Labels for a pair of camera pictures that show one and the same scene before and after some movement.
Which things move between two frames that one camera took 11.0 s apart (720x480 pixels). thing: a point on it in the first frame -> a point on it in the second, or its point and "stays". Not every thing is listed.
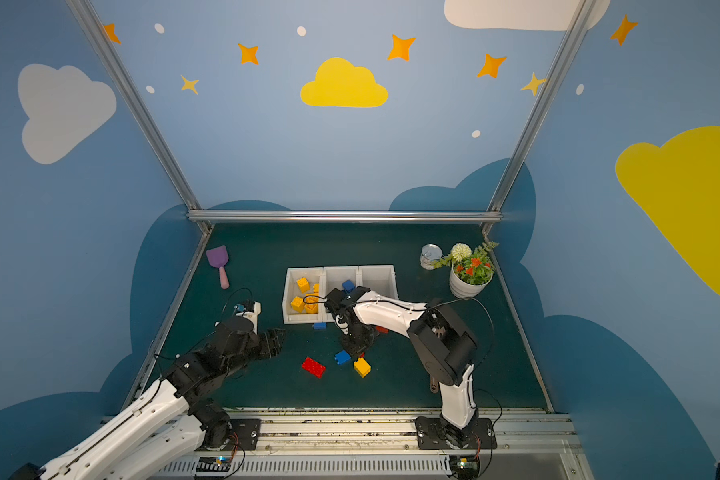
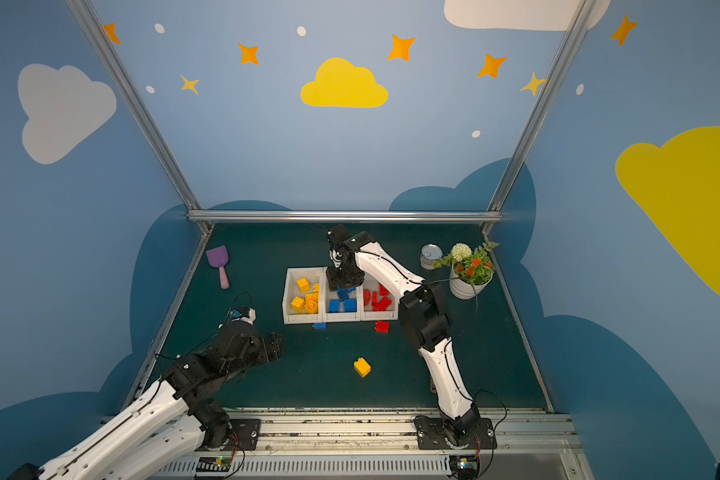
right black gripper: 354,335 -> 344,279
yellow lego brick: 362,367 stays
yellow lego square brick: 297,304 stays
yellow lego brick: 303,284 stays
